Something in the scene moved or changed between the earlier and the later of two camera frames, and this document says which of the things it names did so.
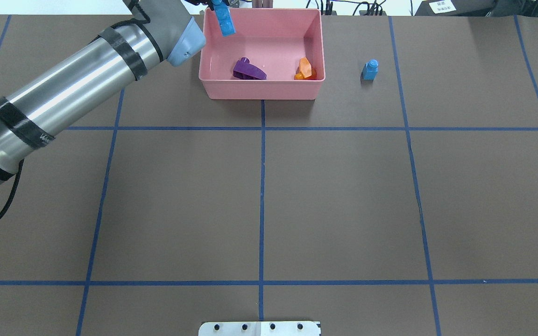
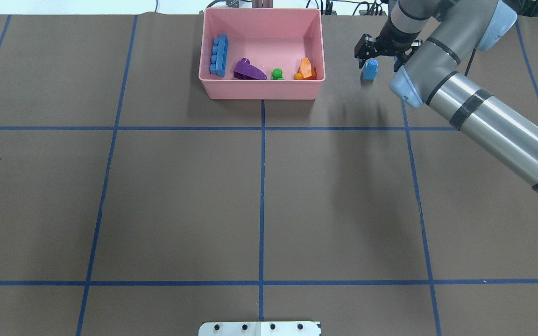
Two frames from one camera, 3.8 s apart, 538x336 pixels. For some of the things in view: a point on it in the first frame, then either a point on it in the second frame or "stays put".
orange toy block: x=304 y=70 stays put
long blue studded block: x=224 y=17 to x=218 y=55
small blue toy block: x=370 y=70 stays put
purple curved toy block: x=243 y=69 stays put
